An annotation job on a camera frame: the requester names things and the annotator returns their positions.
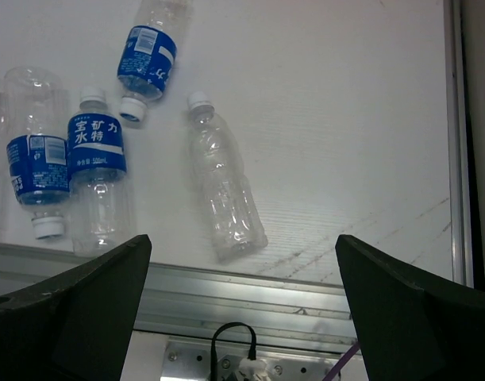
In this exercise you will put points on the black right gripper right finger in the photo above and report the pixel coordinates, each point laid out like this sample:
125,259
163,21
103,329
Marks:
411,324

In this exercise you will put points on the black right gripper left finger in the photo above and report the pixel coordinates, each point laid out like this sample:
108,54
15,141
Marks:
76,325

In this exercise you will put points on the blue label bottle Chinese text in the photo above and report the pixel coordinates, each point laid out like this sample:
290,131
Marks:
100,206

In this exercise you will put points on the clear unlabelled bottle white cap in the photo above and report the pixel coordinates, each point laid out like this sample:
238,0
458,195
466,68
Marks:
224,190

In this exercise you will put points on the blue label bottle inverted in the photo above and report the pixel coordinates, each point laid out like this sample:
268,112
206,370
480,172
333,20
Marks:
37,107

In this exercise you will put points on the blue label bottle far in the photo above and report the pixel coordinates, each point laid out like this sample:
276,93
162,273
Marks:
150,53

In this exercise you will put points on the aluminium table front rail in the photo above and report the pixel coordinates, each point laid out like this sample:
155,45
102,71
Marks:
192,302

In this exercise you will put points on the aluminium table rail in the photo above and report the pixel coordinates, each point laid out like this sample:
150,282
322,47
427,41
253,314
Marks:
192,302
461,227

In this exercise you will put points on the aluminium table right rail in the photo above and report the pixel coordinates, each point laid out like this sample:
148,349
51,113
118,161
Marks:
461,227

